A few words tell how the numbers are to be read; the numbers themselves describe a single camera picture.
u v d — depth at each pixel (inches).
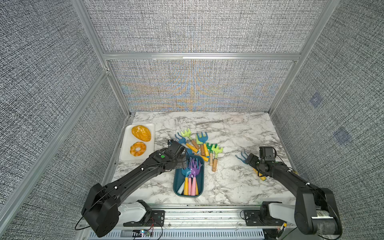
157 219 28.8
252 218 28.9
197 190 31.6
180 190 31.6
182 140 41.1
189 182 32.6
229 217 29.5
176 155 24.9
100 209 15.5
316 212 16.3
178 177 33.4
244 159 36.4
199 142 40.3
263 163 27.4
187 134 42.0
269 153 27.7
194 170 33.6
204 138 40.9
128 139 43.0
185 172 33.9
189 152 38.4
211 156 37.2
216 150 38.4
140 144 38.7
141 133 40.3
